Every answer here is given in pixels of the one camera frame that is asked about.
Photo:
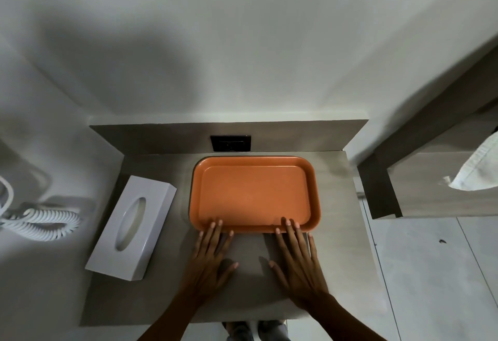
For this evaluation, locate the person's left thumb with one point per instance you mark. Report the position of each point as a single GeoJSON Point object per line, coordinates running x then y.
{"type": "Point", "coordinates": [228, 272]}

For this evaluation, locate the person's left middle finger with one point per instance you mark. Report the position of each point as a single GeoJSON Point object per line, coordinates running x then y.
{"type": "Point", "coordinates": [216, 237]}

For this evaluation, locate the orange plastic tray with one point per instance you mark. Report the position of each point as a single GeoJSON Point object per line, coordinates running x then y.
{"type": "Point", "coordinates": [255, 193]}

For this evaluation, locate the black wall socket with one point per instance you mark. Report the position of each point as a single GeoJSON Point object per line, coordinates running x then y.
{"type": "Point", "coordinates": [230, 143]}

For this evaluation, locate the person's left forearm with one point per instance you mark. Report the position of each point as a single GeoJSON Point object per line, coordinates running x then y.
{"type": "Point", "coordinates": [167, 323]}

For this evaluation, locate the person's right little finger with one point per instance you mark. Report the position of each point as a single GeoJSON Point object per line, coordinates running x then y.
{"type": "Point", "coordinates": [313, 250]}

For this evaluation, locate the white tissue box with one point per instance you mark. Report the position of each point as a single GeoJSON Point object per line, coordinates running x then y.
{"type": "Point", "coordinates": [130, 228]}

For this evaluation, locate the person's right thumb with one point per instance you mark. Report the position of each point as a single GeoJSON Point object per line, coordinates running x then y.
{"type": "Point", "coordinates": [279, 272]}

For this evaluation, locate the person's right hand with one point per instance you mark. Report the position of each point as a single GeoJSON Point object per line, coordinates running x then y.
{"type": "Point", "coordinates": [301, 278]}

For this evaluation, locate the person's left little finger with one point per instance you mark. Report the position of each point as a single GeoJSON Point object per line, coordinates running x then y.
{"type": "Point", "coordinates": [198, 244]}

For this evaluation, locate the person's right forearm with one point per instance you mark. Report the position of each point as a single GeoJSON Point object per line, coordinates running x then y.
{"type": "Point", "coordinates": [342, 323]}

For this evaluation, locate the person's left hand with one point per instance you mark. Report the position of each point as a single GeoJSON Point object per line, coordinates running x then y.
{"type": "Point", "coordinates": [204, 274]}

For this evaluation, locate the white pillow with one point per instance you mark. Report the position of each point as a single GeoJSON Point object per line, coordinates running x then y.
{"type": "Point", "coordinates": [476, 167]}

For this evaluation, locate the person's right middle finger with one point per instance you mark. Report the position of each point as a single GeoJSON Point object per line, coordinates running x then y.
{"type": "Point", "coordinates": [291, 239]}

